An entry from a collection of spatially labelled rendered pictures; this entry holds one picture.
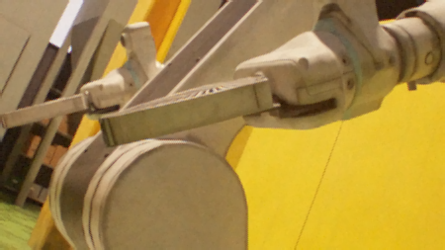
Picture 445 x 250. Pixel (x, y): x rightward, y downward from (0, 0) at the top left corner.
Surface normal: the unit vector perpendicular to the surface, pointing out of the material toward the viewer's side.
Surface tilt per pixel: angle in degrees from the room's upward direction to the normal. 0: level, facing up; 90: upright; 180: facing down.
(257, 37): 87
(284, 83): 130
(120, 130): 108
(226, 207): 87
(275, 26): 90
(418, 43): 78
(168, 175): 84
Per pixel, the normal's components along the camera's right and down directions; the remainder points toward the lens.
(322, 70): 0.43, -0.22
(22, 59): 0.52, 0.03
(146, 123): 0.07, 0.12
